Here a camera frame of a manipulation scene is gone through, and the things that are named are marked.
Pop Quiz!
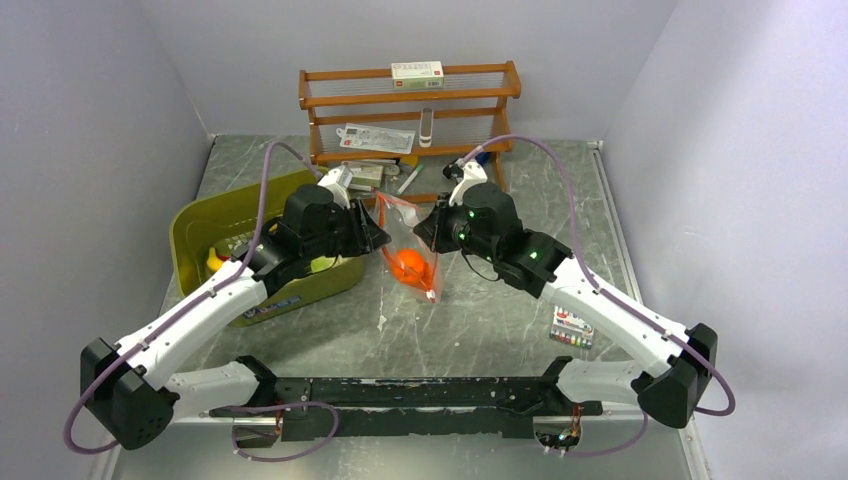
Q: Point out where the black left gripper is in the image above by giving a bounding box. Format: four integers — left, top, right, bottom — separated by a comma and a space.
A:
303, 197, 391, 261

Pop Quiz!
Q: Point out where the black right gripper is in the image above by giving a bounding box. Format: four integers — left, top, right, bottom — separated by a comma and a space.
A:
414, 191, 499, 264

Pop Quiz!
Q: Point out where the clear zip top bag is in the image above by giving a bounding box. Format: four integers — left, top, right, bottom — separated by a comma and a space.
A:
376, 192, 442, 303

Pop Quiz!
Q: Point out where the orange tangerine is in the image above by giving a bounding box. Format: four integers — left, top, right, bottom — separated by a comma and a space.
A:
388, 249, 433, 290

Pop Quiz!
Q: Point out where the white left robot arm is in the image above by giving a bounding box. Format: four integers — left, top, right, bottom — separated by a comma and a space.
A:
63, 184, 391, 452

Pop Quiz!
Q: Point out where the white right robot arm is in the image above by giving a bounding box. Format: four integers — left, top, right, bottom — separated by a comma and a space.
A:
413, 183, 718, 429

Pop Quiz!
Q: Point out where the green cabbage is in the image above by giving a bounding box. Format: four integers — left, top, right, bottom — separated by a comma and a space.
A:
310, 256, 348, 274

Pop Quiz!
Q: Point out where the blue stapler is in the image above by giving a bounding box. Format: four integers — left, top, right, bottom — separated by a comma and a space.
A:
442, 152, 491, 183

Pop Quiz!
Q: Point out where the white green box lower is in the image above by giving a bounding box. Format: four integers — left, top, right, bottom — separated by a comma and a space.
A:
347, 162, 384, 188

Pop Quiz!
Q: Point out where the green white marker pen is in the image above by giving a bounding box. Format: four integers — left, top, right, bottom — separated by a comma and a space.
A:
397, 164, 424, 196

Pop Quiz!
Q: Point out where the olive green plastic bin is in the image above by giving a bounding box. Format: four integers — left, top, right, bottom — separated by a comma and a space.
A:
165, 171, 362, 332

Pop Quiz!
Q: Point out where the white flat packet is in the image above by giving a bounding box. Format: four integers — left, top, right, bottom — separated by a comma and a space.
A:
335, 123, 416, 155

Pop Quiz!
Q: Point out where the white grey small device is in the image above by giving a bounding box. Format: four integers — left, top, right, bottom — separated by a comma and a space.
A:
418, 108, 434, 148

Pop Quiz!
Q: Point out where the orange wooden shelf rack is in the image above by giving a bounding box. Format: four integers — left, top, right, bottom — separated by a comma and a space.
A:
298, 60, 522, 188

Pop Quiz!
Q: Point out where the colourful marker set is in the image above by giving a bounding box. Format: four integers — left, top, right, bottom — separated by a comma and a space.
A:
549, 307, 595, 350

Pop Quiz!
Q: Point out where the white green box on shelf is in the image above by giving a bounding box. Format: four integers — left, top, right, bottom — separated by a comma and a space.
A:
390, 61, 444, 90

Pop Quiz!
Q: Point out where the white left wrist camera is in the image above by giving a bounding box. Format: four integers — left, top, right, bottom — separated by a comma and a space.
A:
318, 165, 353, 209

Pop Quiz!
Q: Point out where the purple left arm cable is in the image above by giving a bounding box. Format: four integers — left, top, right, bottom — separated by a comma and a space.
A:
62, 140, 326, 456

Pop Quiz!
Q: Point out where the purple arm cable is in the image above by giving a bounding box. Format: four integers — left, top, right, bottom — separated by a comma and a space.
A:
457, 135, 737, 419
62, 140, 326, 456

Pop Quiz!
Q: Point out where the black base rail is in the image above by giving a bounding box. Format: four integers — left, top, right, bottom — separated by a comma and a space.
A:
249, 374, 603, 441

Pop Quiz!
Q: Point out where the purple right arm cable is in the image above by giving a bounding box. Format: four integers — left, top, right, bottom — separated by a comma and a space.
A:
457, 135, 737, 419

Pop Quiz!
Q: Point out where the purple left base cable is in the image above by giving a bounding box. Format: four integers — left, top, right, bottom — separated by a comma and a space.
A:
230, 400, 344, 464

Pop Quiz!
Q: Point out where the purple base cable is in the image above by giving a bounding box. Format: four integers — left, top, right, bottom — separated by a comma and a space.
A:
230, 400, 344, 464
539, 392, 649, 460

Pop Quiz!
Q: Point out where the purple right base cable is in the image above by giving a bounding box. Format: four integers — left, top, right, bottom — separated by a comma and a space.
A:
539, 392, 649, 460

